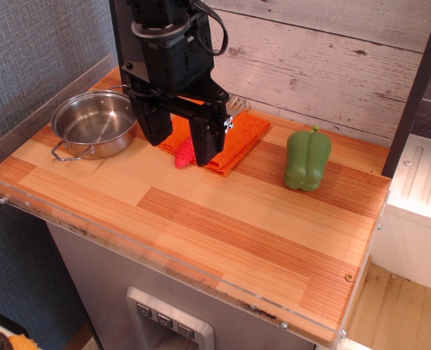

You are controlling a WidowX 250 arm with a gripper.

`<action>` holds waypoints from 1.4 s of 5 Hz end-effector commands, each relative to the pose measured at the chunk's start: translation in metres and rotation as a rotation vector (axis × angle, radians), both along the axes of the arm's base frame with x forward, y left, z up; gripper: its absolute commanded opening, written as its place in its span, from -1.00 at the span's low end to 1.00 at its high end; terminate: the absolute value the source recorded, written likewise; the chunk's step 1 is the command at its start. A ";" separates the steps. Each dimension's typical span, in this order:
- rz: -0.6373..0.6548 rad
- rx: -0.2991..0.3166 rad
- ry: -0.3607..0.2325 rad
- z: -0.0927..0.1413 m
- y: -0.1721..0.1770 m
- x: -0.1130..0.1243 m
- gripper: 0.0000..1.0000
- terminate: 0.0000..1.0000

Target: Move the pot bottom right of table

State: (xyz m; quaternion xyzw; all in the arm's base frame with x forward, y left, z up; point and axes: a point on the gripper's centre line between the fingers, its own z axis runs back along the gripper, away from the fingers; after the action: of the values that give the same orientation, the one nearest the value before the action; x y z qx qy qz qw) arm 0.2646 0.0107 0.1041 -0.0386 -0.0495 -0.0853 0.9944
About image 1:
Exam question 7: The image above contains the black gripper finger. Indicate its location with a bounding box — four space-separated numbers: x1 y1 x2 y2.
189 107 227 166
128 91 173 146

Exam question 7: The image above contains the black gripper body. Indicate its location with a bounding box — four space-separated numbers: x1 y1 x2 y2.
123 21 228 121

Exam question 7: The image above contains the stainless steel pot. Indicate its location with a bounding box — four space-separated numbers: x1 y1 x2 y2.
50 86 138 162

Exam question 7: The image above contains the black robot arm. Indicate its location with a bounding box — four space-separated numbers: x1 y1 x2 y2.
115 1 232 166

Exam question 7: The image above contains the orange folded cloth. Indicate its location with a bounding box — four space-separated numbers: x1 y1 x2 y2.
159 112 271 176

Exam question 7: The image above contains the green bell pepper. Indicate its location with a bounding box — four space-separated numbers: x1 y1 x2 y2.
284 125 332 192

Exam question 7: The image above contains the grey cabinet with dispenser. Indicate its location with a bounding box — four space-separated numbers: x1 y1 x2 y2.
48 224 315 349

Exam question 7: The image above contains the clear acrylic table guard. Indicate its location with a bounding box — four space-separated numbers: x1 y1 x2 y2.
0 166 389 349

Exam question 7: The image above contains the white sink drainboard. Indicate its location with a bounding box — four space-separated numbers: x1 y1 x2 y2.
387 135 431 219

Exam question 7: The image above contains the yellow black object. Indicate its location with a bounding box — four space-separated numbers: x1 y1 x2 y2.
0 332 39 350

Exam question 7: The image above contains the fork with pink handle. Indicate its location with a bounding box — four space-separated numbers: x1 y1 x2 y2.
174 95 248 168

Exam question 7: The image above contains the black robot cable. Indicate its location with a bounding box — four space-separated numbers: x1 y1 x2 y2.
185 0 228 57

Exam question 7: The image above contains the dark left vertical post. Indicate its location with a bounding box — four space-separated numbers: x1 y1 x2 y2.
109 0 133 84

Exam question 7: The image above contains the dark vertical post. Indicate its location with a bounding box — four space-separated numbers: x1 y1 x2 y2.
109 0 133 84
381 33 431 178

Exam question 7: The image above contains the dark right vertical post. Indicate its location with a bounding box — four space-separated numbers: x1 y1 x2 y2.
381 33 431 178

